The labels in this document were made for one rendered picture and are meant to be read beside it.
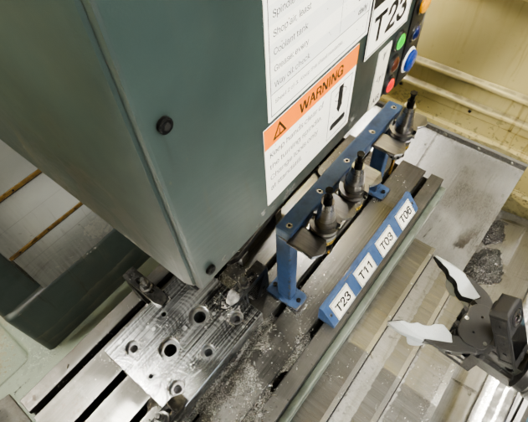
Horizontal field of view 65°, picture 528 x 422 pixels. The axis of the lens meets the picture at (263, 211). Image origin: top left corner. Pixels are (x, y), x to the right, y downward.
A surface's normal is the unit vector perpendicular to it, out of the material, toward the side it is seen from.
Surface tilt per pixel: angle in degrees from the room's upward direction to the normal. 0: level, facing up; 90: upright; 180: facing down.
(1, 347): 0
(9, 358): 0
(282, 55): 90
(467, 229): 24
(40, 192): 89
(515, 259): 17
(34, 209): 90
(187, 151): 90
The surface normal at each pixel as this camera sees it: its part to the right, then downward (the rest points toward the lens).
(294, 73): 0.78, 0.48
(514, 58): -0.62, 0.65
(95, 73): -0.27, 0.79
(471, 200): -0.29, -0.25
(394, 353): 0.04, -0.66
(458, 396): -0.28, -0.69
